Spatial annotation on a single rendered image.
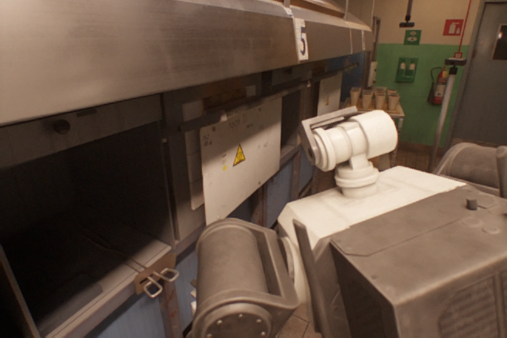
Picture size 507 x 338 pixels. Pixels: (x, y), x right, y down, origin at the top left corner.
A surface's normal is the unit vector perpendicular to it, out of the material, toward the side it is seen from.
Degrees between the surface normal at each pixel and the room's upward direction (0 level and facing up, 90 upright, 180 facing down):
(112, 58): 80
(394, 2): 90
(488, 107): 90
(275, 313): 91
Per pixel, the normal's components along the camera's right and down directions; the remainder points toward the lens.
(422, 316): 0.18, 0.11
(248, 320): 0.15, 0.38
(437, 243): -0.26, -0.95
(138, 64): 0.85, 0.01
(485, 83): -0.50, 0.31
